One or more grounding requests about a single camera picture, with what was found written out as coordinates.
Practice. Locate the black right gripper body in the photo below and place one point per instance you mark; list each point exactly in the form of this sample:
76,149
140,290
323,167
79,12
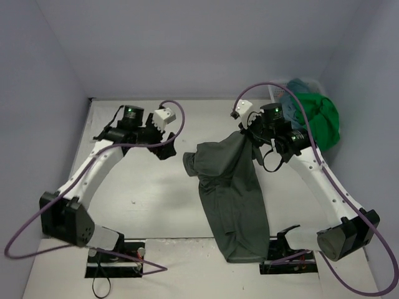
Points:
252,132

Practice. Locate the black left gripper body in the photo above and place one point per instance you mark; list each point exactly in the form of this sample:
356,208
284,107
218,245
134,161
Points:
158,141

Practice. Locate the green t-shirt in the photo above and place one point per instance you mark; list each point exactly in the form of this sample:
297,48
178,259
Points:
323,119

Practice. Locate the grey t-shirt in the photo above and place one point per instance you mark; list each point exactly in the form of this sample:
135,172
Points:
231,197

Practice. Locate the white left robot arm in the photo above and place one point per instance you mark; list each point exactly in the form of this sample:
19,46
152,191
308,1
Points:
65,212

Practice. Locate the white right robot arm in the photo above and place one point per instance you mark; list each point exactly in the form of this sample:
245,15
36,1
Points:
348,223

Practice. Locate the white plastic laundry basket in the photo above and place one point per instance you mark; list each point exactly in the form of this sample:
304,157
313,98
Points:
276,92

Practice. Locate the light blue t-shirt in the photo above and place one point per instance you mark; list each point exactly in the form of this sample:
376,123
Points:
291,110

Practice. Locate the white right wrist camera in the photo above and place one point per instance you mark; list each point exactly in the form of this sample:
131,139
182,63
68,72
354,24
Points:
245,111

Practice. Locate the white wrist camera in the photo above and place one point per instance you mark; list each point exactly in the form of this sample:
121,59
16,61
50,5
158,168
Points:
162,117
245,111

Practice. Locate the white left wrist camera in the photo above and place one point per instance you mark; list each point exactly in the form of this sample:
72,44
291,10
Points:
162,117

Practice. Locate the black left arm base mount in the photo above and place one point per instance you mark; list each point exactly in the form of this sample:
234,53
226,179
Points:
100,265

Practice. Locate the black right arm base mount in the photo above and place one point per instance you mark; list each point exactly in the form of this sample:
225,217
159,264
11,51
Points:
282,260

